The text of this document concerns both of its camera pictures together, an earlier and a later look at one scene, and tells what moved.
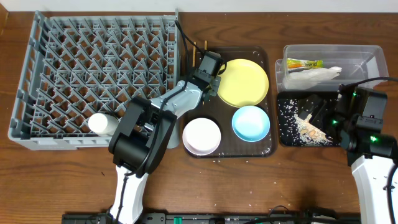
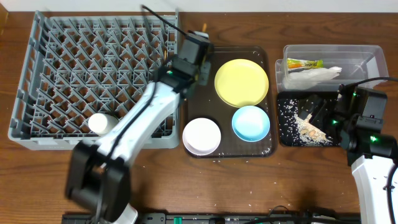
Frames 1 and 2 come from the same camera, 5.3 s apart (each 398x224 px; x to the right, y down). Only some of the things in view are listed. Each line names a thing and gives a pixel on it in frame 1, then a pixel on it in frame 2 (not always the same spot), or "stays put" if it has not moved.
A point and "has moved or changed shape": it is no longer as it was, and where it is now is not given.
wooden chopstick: (194, 51) has moved or changed shape
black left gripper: (215, 87) to (204, 71)
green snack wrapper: (293, 63) stays put
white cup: (103, 124) stays put
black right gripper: (325, 108) stays put
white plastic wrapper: (309, 78) stays put
